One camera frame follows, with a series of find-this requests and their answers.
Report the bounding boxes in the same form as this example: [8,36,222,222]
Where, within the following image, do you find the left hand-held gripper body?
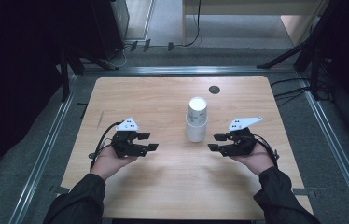
[110,116,149,159]

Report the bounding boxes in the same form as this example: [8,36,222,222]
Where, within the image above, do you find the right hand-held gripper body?
[220,117,264,158]

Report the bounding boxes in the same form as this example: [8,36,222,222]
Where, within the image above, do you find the white cylindrical cup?
[185,96,209,144]

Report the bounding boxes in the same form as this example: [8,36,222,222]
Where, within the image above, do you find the person's right hand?
[230,142,276,177]

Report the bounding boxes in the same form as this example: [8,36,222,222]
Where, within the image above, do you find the person's left hand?
[90,145,139,182]

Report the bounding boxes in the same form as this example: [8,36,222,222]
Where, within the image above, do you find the black metal stand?
[256,0,335,101]
[58,46,120,103]

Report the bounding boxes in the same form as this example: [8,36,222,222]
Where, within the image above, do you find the black computer tower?
[89,0,131,61]

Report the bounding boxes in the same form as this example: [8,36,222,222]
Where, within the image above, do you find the black curtain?
[0,0,93,200]

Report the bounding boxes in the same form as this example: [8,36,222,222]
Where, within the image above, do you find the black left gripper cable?
[88,121,123,171]

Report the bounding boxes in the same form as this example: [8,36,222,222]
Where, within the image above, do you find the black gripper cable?
[88,121,123,171]
[252,133,281,170]

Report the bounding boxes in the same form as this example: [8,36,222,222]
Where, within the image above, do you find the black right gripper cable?
[252,133,281,170]

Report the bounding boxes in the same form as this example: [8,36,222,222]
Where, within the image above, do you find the black floor cables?
[270,77,313,107]

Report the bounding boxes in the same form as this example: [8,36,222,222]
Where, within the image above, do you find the aluminium floor rail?
[81,65,299,77]
[7,74,82,224]
[296,74,349,224]

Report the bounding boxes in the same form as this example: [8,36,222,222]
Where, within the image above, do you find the white floor cable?
[108,43,133,69]

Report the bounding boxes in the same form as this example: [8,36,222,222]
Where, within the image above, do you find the black hanging cable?
[184,0,202,49]

